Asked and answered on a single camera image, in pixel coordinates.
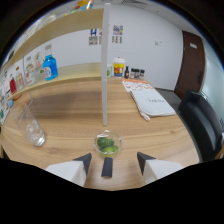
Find glass bowl with limes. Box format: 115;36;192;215
93;129;125;178

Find white yellow cup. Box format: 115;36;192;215
112;57;126;78

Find clear glass with ice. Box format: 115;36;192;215
9;103;47;148

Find black office chair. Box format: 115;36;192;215
178;89;224;164

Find white pouch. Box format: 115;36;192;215
129;89;177;122

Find orange patterned paper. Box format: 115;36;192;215
121;78;154;94

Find blue liquid bottle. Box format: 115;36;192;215
42;54;59;82

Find green white mug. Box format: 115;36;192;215
106;64;114;79

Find clear bottle orange cap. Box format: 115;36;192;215
14;66;25;89

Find two-tier wooden shelf rack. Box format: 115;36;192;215
0;2;113;128

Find brown door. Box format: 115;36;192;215
173;30;205;100

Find blue wall poster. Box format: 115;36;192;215
88;28;103;46

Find multicolour wall poster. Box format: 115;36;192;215
111;24;124;44

